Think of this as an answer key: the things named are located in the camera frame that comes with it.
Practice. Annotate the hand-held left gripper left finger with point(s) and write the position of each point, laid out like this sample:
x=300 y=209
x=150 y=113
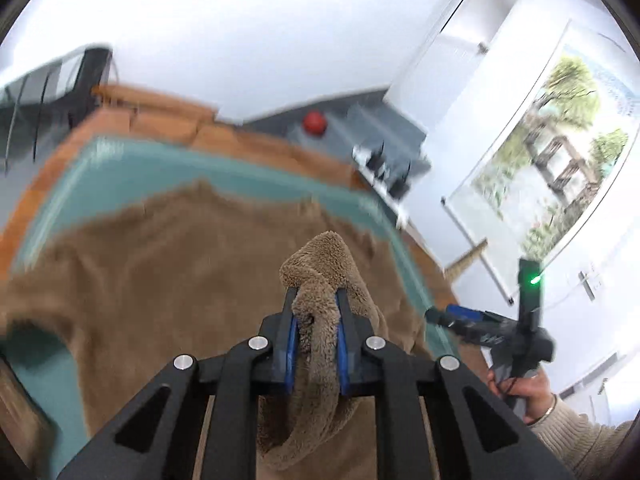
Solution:
x=292 y=350

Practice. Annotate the green table mat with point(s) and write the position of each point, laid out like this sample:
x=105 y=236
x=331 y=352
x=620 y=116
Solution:
x=100 y=160

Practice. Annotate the white door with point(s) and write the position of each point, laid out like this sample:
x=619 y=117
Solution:
x=450 y=60

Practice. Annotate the grey staircase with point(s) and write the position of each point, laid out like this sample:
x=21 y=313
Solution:
x=360 y=125

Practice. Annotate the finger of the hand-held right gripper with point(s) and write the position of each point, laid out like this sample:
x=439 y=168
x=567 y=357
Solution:
x=460 y=329
x=462 y=311

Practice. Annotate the black charger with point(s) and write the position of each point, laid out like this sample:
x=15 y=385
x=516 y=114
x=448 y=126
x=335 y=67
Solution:
x=400 y=180
x=377 y=162

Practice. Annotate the wooden slat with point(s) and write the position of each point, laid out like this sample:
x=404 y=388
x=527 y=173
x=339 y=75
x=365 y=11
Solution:
x=467 y=260

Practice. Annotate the black metal chair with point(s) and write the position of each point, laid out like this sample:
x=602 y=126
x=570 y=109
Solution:
x=92 y=75

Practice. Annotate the person's right forearm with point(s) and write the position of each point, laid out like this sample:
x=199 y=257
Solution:
x=575 y=440

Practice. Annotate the wooden bench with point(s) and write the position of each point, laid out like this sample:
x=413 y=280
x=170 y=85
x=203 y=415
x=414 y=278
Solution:
x=150 y=105

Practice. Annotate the person's right hand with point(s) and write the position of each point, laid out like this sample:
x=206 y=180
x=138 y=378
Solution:
x=537 y=395

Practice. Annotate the orange basketball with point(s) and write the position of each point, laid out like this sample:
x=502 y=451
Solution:
x=315 y=123

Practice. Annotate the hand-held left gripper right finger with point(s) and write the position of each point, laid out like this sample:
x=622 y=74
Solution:
x=342 y=350

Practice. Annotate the grey wall fixture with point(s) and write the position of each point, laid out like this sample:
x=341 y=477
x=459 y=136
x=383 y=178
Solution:
x=589 y=285

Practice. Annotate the brown fleece sweater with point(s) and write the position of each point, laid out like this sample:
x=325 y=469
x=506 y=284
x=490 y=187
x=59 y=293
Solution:
x=175 y=285

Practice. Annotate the wall scroll painting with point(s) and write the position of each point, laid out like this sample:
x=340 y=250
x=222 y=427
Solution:
x=550 y=160

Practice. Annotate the white power strip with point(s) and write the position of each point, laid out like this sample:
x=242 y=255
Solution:
x=362 y=152

